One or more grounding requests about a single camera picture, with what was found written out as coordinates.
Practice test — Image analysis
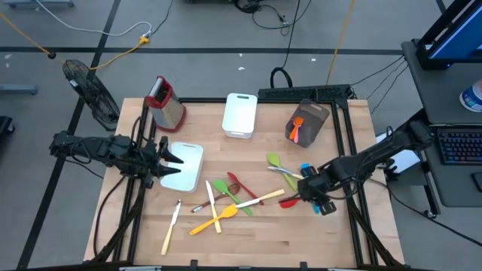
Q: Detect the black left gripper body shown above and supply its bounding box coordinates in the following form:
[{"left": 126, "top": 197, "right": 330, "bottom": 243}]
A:
[{"left": 130, "top": 135, "right": 169, "bottom": 189}]

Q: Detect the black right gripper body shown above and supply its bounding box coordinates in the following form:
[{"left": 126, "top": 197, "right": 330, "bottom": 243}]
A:
[{"left": 309, "top": 165, "right": 342, "bottom": 217}]

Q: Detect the blue silicone spatula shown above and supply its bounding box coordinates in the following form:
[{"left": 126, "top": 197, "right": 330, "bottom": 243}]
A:
[{"left": 300, "top": 162, "right": 322, "bottom": 215}]

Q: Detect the green silicone spoon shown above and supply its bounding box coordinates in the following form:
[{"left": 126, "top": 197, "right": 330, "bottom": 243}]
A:
[{"left": 267, "top": 151, "right": 299, "bottom": 192}]

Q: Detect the green silicone spatula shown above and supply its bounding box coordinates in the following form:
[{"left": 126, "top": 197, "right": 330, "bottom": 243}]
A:
[{"left": 212, "top": 178, "right": 254, "bottom": 217}]

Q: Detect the red silicone spoon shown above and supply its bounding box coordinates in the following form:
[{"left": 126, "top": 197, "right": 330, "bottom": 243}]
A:
[{"left": 226, "top": 172, "right": 265, "bottom": 206}]

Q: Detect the orange silicone spatula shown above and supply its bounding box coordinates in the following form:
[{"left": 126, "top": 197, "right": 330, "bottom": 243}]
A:
[{"left": 288, "top": 116, "right": 305, "bottom": 142}]

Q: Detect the yellow silicone spatula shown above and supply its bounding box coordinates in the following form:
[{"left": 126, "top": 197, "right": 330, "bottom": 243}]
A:
[{"left": 189, "top": 203, "right": 239, "bottom": 236}]

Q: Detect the large white plastic bin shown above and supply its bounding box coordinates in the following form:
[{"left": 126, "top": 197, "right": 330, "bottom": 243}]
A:
[{"left": 160, "top": 142, "right": 206, "bottom": 193}]

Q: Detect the steel box grater red trim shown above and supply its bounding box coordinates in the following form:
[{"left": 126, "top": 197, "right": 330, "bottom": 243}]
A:
[{"left": 144, "top": 75, "right": 188, "bottom": 133}]

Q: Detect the translucent grey plastic bin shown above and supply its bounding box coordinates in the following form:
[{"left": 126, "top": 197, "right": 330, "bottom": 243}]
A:
[{"left": 285, "top": 98, "right": 331, "bottom": 149}]

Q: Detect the brown wooden spoon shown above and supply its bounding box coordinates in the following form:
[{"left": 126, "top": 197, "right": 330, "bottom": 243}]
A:
[{"left": 191, "top": 183, "right": 242, "bottom": 214}]

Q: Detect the small white plastic bin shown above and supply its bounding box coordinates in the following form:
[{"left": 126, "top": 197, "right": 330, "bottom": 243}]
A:
[{"left": 221, "top": 93, "right": 259, "bottom": 140}]

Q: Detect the black floor fan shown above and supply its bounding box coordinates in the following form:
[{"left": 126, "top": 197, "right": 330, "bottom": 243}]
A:
[{"left": 62, "top": 59, "right": 121, "bottom": 132}]

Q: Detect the white flat sheet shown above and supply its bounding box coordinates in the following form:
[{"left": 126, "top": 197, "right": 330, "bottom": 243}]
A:
[{"left": 375, "top": 131, "right": 422, "bottom": 175}]

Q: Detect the black keyboard blue backlight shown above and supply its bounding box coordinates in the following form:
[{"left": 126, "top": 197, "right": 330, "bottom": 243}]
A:
[{"left": 436, "top": 127, "right": 482, "bottom": 166}]

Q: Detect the grey desk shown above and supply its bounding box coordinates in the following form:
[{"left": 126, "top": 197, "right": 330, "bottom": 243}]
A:
[{"left": 401, "top": 39, "right": 482, "bottom": 209}]

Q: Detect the black chair caster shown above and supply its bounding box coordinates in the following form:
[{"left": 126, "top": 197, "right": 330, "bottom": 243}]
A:
[{"left": 0, "top": 115, "right": 16, "bottom": 135}]

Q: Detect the grey metal floor bar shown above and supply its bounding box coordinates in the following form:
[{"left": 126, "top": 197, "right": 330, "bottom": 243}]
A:
[{"left": 0, "top": 83, "right": 38, "bottom": 96}]

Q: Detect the blue white wipes canister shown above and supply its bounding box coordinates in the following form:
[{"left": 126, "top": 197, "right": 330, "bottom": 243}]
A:
[{"left": 459, "top": 78, "right": 482, "bottom": 113}]

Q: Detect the black computer monitor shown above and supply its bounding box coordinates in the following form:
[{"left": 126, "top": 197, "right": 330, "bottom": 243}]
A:
[{"left": 416, "top": 0, "right": 482, "bottom": 71}]

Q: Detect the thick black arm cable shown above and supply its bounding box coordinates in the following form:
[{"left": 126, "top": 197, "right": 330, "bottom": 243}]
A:
[{"left": 93, "top": 175, "right": 127, "bottom": 257}]

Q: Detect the black looped cable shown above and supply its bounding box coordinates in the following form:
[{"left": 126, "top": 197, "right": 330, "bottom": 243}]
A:
[{"left": 269, "top": 0, "right": 302, "bottom": 90}]

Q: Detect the thin black cable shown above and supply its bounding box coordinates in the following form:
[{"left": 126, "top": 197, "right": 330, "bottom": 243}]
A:
[
  {"left": 365, "top": 60, "right": 409, "bottom": 102},
  {"left": 370, "top": 64, "right": 410, "bottom": 114},
  {"left": 350, "top": 55, "right": 407, "bottom": 87}
]

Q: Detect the yellow floor cable with plug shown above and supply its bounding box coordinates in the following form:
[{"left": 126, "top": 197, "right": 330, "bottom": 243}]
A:
[{"left": 0, "top": 13, "right": 151, "bottom": 72}]

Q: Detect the long black floor cable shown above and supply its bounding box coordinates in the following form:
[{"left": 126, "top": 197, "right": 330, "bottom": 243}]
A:
[{"left": 367, "top": 176, "right": 482, "bottom": 248}]

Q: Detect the white floor cable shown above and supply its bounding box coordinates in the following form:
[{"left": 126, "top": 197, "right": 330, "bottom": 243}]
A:
[{"left": 35, "top": 0, "right": 154, "bottom": 38}]

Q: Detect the yellow hanging cable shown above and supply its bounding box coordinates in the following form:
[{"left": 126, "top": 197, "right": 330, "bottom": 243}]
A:
[{"left": 325, "top": 0, "right": 357, "bottom": 86}]

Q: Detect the black cable bundle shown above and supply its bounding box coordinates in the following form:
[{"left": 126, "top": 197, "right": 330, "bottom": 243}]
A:
[{"left": 233, "top": 0, "right": 313, "bottom": 31}]

